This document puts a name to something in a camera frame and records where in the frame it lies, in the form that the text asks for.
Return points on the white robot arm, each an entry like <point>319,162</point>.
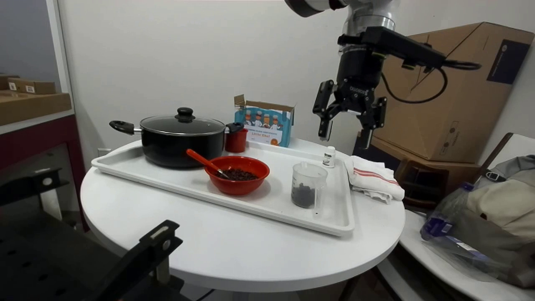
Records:
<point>362,13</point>

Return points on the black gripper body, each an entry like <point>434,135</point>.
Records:
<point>354,89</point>

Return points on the black glass pot lid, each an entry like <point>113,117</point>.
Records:
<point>183,122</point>

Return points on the large brown cardboard box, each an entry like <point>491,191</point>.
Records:
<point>458,124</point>

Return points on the small white bottle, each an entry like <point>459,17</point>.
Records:
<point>329,155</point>

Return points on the wooden shelf with boxes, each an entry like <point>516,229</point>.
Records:
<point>23,99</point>

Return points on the grey bag with cap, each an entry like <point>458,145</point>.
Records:
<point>493,222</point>

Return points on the dark low cabinet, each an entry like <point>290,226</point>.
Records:
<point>426,182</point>

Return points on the blue printed cardboard box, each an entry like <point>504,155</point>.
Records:
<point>265,120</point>

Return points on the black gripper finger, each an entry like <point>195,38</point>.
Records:
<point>364,140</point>
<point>325,125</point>

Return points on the clear jar with beans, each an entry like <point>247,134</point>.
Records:
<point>309,182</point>

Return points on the white red striped cloth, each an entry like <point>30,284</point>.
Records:
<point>374,179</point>

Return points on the black metal clamp mount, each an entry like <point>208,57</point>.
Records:
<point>143,273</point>

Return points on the black cooking pot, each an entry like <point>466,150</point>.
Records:
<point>170,150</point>

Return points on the red plastic spoon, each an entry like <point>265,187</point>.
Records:
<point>207,162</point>

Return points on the white side table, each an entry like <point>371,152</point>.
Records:
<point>454,271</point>

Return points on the red cup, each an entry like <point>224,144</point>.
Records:
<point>237,140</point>

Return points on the white plastic tray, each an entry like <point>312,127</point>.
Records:
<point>272,199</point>

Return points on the white round table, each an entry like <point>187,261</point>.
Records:
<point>232,251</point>

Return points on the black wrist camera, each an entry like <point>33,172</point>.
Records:
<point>391,42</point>

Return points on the red plastic bowl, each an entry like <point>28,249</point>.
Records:
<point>242,174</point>

